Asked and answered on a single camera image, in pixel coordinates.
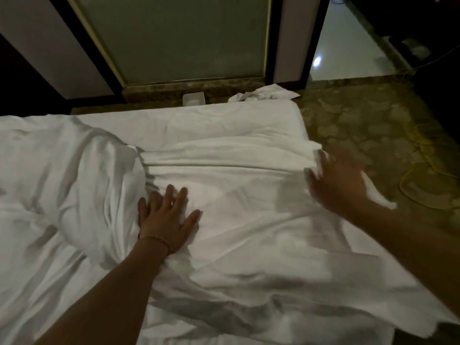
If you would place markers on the small white plastic bin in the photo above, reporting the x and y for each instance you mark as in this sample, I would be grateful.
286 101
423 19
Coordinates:
194 99

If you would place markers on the person's left hand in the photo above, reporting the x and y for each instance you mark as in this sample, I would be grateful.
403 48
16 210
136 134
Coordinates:
163 222

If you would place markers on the frosted glass door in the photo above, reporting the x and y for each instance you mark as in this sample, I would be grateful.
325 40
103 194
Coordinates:
172 39

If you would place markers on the white duvet cover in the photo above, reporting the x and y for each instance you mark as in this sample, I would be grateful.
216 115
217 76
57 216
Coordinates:
251 229

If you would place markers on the person's left forearm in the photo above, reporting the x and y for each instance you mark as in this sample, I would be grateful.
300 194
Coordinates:
107 294

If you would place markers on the person's left middle finger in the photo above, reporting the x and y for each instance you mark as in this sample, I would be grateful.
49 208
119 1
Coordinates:
168 197

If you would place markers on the person's left little finger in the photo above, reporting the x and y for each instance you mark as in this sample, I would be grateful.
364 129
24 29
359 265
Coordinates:
142 211

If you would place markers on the person's right forearm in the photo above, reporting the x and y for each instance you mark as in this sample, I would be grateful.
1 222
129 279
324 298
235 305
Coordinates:
409 244

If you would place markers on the person's right fingers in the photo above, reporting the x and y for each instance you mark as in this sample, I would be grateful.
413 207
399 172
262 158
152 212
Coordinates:
323 168

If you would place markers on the white crumpled cloth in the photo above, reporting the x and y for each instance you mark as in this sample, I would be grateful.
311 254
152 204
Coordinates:
266 93

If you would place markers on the person's left thumb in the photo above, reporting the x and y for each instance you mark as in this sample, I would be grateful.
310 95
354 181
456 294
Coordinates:
192 220

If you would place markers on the white bed mattress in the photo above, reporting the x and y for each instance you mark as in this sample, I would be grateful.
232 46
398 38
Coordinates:
201 118

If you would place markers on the person's right hand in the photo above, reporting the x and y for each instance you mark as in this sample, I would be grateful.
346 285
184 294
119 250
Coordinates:
337 186

